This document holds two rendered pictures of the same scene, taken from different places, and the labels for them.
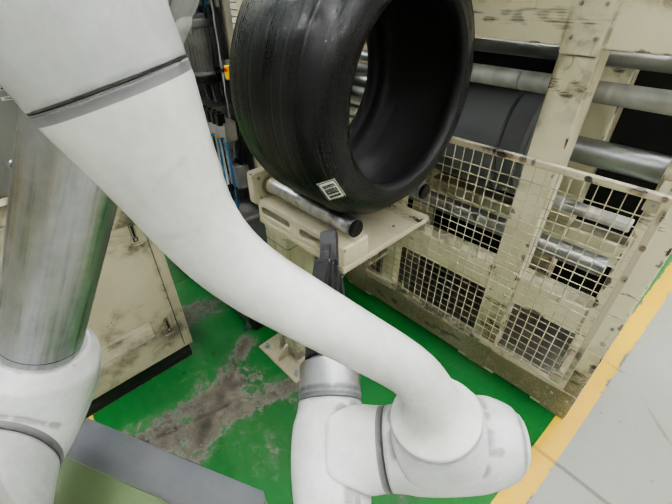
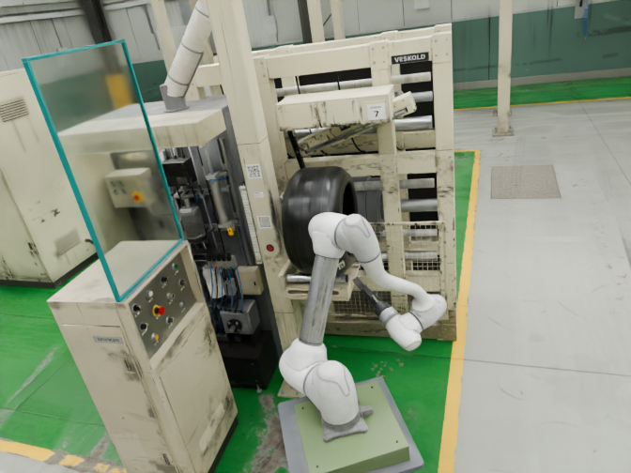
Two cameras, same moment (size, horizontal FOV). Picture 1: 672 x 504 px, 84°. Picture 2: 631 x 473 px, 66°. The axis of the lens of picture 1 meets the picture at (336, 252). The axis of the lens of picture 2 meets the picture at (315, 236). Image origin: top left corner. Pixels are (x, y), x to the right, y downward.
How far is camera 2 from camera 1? 1.81 m
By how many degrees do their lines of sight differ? 25
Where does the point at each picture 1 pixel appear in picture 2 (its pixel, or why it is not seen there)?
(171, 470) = not seen: hidden behind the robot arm
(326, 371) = (390, 311)
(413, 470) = (425, 315)
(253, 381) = not seen: hidden behind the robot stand
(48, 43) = (376, 251)
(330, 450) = (405, 325)
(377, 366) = (411, 288)
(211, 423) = not seen: hidden behind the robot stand
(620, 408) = (477, 323)
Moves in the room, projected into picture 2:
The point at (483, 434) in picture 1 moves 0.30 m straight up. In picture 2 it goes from (434, 299) to (432, 240)
